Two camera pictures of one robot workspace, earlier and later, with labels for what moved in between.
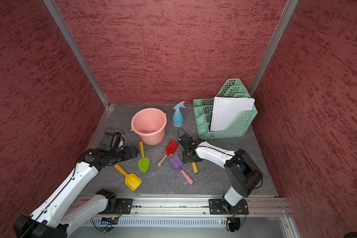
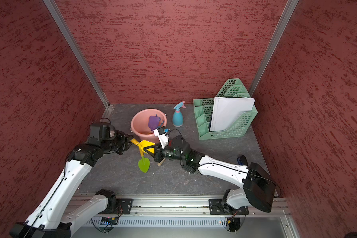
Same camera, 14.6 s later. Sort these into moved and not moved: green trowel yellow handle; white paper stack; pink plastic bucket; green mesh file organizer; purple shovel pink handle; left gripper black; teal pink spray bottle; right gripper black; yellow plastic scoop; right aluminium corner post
Moved: purple shovel pink handle; yellow plastic scoop; left gripper black; right gripper black
Not moved: green trowel yellow handle; green mesh file organizer; white paper stack; teal pink spray bottle; right aluminium corner post; pink plastic bucket
